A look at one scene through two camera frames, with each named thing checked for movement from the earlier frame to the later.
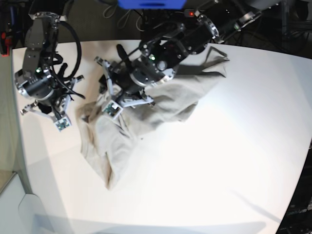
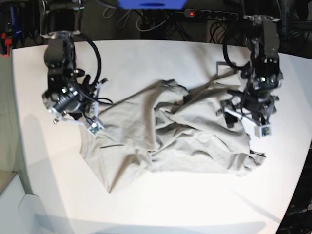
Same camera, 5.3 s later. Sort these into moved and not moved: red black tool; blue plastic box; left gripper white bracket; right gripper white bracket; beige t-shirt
Moved: beige t-shirt; right gripper white bracket; left gripper white bracket
Not moved: red black tool; blue plastic box
